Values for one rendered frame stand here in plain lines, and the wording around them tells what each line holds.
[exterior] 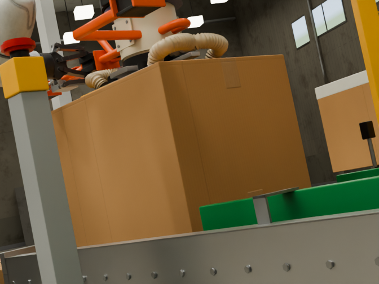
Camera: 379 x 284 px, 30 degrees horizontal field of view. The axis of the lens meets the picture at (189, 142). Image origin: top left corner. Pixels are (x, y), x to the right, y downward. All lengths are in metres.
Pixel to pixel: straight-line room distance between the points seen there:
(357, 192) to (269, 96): 0.64
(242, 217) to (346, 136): 1.89
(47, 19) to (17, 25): 4.11
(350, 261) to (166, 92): 0.65
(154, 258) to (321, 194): 0.38
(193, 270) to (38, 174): 0.35
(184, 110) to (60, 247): 0.42
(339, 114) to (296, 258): 2.12
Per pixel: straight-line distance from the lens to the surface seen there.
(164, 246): 1.40
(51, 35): 5.92
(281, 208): 1.30
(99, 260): 1.60
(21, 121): 1.43
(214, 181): 1.60
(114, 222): 1.81
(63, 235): 1.42
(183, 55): 1.81
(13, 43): 1.45
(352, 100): 3.16
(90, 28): 1.69
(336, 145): 3.28
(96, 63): 2.08
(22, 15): 1.83
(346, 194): 1.20
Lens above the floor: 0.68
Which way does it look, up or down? 4 degrees up
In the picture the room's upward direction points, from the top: 11 degrees counter-clockwise
